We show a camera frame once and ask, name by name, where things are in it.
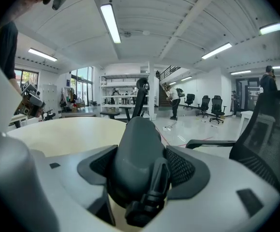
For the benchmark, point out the white office desk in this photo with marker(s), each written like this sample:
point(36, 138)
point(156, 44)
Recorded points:
point(246, 120)

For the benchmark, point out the person's head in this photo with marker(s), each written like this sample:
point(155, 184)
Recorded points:
point(26, 1)

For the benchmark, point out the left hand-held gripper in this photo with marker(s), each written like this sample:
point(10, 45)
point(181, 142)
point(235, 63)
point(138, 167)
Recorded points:
point(31, 103)

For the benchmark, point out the white shelving rack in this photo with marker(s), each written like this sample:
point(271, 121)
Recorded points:
point(120, 81)

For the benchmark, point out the clothing rack with clothes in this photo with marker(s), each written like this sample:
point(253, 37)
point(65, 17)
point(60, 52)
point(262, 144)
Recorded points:
point(68, 98)

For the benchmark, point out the white metal lockers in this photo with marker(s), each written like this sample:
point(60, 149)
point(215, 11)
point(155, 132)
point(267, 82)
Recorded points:
point(49, 98)

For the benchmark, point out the large black-framed window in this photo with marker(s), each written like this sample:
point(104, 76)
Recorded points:
point(27, 77)

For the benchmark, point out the black headrest office chair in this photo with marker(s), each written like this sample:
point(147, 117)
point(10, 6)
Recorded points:
point(140, 98)

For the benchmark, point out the person's left forearm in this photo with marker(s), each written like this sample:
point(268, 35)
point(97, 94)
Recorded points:
point(15, 86)

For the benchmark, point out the black swivel office chair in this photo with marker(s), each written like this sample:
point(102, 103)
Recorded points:
point(204, 103)
point(190, 99)
point(217, 105)

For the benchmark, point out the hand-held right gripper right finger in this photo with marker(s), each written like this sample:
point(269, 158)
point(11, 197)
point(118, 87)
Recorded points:
point(222, 197)

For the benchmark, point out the black metal staircase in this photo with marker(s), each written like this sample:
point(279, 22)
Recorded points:
point(166, 81)

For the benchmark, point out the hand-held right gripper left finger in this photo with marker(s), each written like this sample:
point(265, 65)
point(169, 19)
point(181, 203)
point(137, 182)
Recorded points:
point(67, 173)

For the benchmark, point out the black and white office chair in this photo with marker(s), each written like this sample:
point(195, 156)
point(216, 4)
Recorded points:
point(48, 115)

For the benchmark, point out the white power strip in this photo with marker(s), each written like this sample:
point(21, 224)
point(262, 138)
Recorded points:
point(167, 128)

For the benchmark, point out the round wooden table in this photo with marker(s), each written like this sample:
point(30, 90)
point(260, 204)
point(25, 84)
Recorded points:
point(77, 134)

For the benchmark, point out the glass entrance door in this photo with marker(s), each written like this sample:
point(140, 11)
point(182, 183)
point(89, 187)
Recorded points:
point(82, 83)

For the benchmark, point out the person's black shirt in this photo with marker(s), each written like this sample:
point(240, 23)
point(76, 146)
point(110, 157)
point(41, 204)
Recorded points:
point(4, 49)

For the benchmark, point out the black metal-frame visitor chair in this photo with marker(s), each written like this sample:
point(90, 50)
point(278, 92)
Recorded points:
point(270, 139)

